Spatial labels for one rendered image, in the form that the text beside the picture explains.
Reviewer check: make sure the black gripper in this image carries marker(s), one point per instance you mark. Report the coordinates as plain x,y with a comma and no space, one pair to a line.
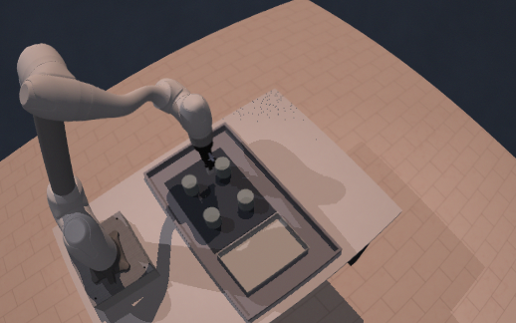
206,156

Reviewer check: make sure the translucent grey cylinder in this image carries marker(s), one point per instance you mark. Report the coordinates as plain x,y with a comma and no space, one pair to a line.
212,217
190,185
245,199
223,168

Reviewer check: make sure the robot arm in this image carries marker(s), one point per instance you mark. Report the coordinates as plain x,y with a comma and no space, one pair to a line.
57,96

